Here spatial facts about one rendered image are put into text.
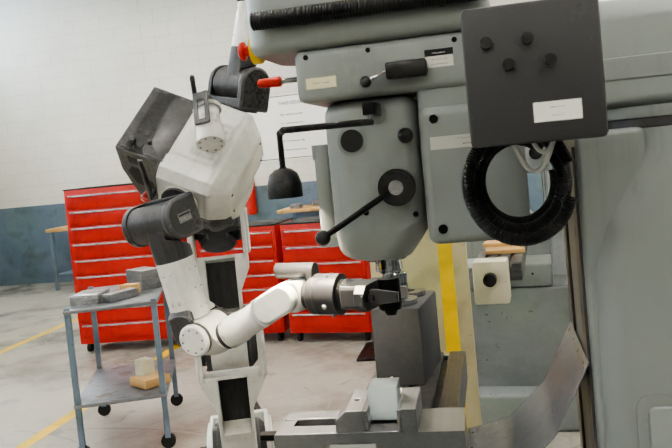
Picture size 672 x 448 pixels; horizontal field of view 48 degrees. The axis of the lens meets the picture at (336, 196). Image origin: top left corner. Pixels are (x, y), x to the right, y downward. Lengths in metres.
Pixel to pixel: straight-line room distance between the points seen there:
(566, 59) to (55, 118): 11.45
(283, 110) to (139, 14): 2.60
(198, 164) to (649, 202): 1.01
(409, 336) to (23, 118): 11.13
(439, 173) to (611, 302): 0.37
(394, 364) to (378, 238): 0.49
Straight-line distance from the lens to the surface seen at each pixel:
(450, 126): 1.43
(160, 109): 1.95
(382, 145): 1.46
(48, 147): 12.44
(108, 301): 4.47
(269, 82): 1.71
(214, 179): 1.82
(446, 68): 1.43
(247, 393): 2.32
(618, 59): 1.46
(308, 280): 1.63
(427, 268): 3.32
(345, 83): 1.45
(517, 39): 1.18
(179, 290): 1.80
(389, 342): 1.88
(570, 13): 1.19
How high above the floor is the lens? 1.52
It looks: 3 degrees down
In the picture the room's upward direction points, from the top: 5 degrees counter-clockwise
